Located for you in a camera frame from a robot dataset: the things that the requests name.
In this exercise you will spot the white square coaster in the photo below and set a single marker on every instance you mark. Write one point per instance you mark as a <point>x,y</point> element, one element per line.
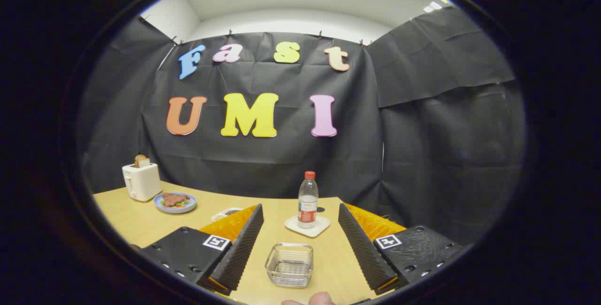
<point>324,224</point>

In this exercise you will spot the toast slice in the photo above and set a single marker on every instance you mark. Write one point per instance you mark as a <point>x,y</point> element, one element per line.
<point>141,160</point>

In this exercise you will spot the small blue plate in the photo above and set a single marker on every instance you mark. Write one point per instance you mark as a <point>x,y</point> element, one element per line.
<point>188,208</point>

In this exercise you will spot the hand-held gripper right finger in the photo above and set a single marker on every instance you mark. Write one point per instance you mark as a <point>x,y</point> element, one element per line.
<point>364,253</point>

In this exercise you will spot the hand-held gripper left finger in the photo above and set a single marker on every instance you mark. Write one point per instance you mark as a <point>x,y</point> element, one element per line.
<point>244,248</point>

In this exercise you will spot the clear red-capped water bottle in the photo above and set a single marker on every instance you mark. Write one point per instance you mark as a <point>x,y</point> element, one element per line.
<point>308,202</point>

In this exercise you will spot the brown steak piece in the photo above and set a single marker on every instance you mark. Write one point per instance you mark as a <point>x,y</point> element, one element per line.
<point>173,199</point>

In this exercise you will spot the black backdrop cloth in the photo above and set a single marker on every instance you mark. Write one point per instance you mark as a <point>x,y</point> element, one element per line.
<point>281,164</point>

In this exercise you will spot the white toaster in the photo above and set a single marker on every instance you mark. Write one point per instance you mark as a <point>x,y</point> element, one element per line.
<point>143,183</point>

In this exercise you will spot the white divided bean tray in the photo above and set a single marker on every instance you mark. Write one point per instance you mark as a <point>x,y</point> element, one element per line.
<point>225,212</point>

